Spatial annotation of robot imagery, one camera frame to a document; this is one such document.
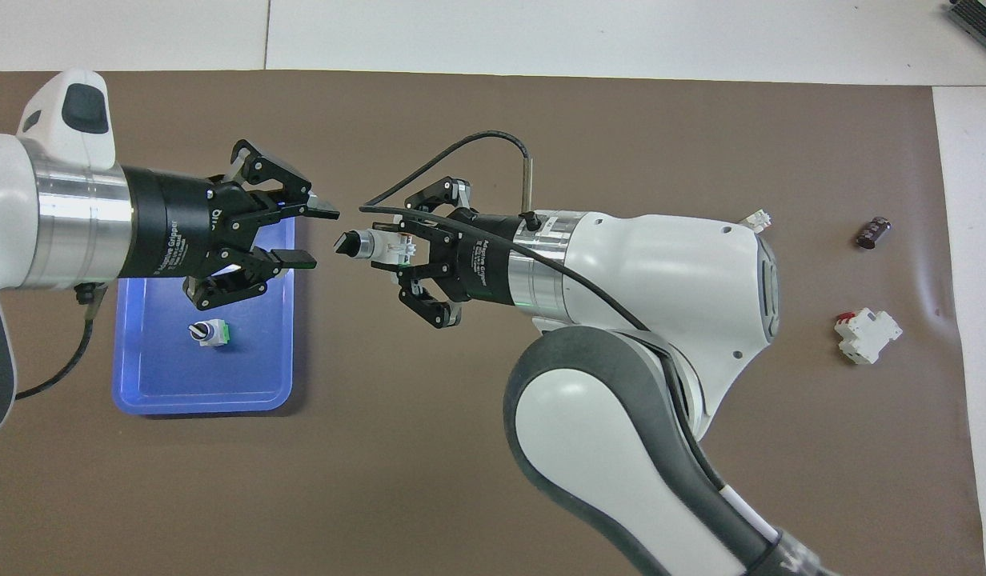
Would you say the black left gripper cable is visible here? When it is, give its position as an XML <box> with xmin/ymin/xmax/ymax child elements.
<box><xmin>13</xmin><ymin>282</ymin><xmax>110</xmax><ymax>401</ymax></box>

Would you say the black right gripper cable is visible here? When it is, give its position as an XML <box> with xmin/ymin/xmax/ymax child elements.
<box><xmin>359</xmin><ymin>132</ymin><xmax>654</xmax><ymax>333</ymax></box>

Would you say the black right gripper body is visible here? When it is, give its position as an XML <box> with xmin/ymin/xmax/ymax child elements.
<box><xmin>449</xmin><ymin>212</ymin><xmax>516</xmax><ymax>305</ymax></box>

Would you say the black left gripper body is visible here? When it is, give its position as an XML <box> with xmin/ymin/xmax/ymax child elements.
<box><xmin>118</xmin><ymin>166</ymin><xmax>222</xmax><ymax>278</ymax></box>

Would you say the white circuit breaker red lever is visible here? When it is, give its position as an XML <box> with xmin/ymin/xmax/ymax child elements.
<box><xmin>833</xmin><ymin>308</ymin><xmax>904</xmax><ymax>366</ymax></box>

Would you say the knob switch with orange base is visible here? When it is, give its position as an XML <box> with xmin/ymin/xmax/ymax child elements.
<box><xmin>333</xmin><ymin>226</ymin><xmax>419</xmax><ymax>270</ymax></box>

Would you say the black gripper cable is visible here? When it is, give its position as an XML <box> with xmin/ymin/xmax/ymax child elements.
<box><xmin>13</xmin><ymin>282</ymin><xmax>110</xmax><ymax>401</ymax></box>
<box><xmin>359</xmin><ymin>132</ymin><xmax>654</xmax><ymax>333</ymax></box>

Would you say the brown table mat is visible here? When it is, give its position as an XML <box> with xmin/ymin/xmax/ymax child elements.
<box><xmin>0</xmin><ymin>70</ymin><xmax>986</xmax><ymax>576</ymax></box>

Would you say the blue plastic tray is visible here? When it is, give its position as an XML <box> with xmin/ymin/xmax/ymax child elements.
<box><xmin>111</xmin><ymin>216</ymin><xmax>295</xmax><ymax>415</ymax></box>

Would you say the grey ribbed device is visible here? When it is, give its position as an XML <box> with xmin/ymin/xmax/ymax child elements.
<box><xmin>948</xmin><ymin>0</ymin><xmax>986</xmax><ymax>42</ymax></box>

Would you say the small dark terminal block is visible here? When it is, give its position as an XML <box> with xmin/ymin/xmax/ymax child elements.
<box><xmin>855</xmin><ymin>216</ymin><xmax>894</xmax><ymax>250</ymax></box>

